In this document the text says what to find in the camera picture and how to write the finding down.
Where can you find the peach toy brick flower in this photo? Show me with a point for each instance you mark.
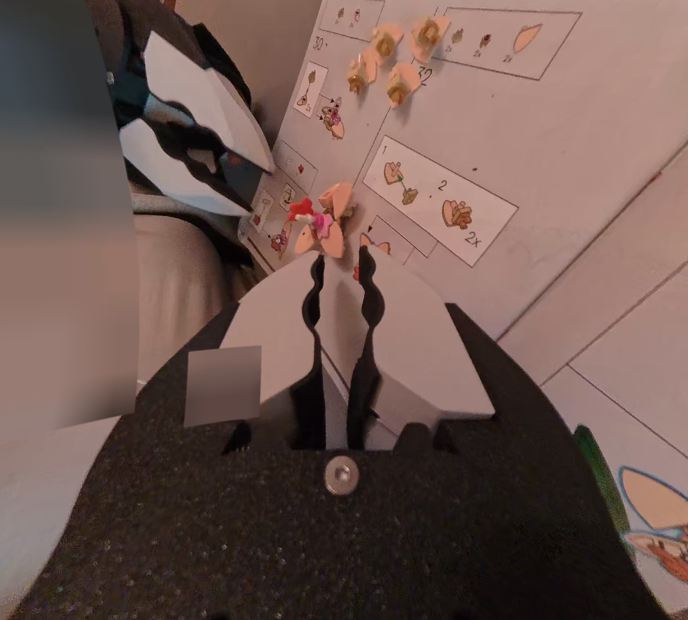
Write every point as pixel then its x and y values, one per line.
pixel 322 222

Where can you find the colourful printed toy box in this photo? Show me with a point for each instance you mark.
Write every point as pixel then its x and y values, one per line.
pixel 653 502

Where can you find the peach petal brick piece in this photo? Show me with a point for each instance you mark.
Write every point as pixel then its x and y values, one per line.
pixel 430 31
pixel 387 37
pixel 403 82
pixel 361 69

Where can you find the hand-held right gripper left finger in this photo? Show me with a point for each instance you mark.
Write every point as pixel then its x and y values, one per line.
pixel 269 308

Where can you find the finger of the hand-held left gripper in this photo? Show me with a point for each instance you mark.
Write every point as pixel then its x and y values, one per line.
pixel 204 88
pixel 166 163

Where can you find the white building instruction booklet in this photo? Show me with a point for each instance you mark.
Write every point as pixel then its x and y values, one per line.
pixel 537 147

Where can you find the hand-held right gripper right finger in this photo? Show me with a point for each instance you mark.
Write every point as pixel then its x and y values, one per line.
pixel 424 351

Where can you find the beige fabric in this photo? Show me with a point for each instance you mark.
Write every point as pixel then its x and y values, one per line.
pixel 177 281

